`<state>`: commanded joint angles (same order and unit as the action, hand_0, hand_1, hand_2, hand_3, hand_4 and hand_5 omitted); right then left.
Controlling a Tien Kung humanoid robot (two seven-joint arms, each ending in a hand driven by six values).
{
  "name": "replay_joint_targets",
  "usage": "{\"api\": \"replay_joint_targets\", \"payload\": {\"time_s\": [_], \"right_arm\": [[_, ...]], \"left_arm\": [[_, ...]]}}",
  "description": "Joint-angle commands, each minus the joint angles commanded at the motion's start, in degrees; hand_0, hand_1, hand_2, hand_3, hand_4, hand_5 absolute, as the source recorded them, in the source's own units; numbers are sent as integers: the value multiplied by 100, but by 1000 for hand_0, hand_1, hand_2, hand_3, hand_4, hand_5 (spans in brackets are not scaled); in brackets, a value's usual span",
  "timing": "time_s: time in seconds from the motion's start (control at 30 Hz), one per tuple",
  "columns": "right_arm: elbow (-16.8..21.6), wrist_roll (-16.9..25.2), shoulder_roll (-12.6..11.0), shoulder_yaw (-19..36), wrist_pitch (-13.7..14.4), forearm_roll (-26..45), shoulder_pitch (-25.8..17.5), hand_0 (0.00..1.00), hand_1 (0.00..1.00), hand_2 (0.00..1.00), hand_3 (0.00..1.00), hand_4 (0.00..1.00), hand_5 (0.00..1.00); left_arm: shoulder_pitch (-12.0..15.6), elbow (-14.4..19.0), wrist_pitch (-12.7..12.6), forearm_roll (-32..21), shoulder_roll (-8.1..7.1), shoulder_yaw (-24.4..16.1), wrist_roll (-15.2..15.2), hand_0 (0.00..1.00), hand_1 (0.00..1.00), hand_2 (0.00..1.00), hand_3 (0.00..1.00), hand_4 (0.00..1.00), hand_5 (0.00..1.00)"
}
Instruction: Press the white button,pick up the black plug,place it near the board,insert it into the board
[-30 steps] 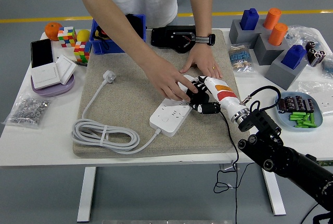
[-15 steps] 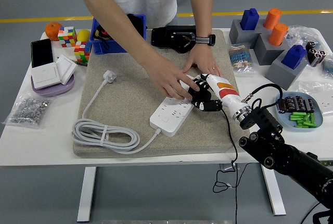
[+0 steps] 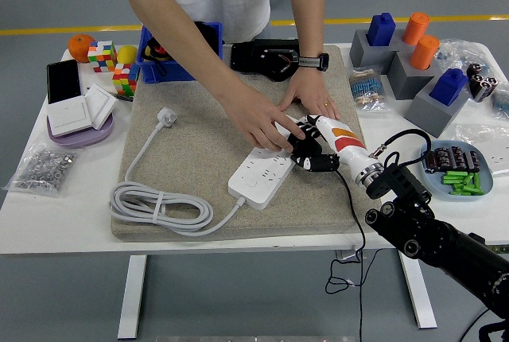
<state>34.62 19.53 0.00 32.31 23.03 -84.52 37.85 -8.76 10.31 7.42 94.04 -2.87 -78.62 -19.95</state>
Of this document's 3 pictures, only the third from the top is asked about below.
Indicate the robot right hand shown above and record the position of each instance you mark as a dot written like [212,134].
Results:
[350,151]

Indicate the clear bag of blue parts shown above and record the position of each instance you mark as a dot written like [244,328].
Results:
[502,99]
[457,53]

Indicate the person's left forearm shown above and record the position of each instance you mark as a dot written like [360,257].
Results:
[306,8]

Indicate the row of dark capacitors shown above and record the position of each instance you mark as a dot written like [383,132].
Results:
[469,159]

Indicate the clear bag of resistors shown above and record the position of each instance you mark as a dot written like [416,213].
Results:
[367,89]

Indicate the blue plastic bin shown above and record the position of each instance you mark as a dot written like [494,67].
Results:
[159,73]

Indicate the large white wall switch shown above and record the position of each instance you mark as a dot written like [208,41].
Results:
[69,115]

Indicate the yellow lemon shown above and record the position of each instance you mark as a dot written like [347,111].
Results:
[127,55]

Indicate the black smartphone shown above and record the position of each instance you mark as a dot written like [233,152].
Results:
[63,81]

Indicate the grey-brown mat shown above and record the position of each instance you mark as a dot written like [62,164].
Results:
[191,127]

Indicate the purple tray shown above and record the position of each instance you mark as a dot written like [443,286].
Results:
[79,139]

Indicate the orange cylinder peg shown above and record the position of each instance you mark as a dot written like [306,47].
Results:
[424,53]
[416,28]

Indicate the person's left hand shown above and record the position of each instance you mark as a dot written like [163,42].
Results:
[314,89]

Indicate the black plastic device housing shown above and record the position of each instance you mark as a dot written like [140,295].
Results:
[248,57]

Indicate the colourful puzzle cube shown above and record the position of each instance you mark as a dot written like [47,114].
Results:
[125,79]
[102,55]

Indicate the black red yellow glove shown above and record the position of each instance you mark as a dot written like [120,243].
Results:
[153,49]

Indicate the orange fruit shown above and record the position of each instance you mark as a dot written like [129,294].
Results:
[79,47]

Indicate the pile of green batteries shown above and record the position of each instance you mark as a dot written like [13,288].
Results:
[461,187]

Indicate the grey peg block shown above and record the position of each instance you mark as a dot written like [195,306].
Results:
[366,55]
[405,79]
[425,113]

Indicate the small dark tool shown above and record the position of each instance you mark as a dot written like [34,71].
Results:
[124,98]

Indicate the bundle of black capacitors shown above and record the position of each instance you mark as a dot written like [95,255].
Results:
[483,83]

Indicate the clear bag of metal nuts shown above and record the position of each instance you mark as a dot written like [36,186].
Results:
[43,167]

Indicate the black wrist watch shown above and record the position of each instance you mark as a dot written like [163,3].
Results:
[320,61]

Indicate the white table leg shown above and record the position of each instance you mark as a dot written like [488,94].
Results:
[133,298]
[423,310]

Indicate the person's right hand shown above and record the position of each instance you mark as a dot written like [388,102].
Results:
[258,119]

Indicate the small white wall switch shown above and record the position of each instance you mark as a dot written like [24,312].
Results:
[101,103]

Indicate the person's right forearm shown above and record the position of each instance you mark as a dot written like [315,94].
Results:
[179,32]

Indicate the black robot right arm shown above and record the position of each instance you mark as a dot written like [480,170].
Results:
[397,183]

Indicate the silver bracket under table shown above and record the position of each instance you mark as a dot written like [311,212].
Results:
[346,254]

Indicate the blue square peg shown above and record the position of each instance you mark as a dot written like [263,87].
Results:
[449,87]
[381,29]

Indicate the light blue plate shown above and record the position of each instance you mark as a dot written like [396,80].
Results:
[488,187]

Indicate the black fabric bundle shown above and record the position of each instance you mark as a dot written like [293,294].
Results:
[208,40]

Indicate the white power strip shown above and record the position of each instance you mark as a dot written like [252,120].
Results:
[254,175]

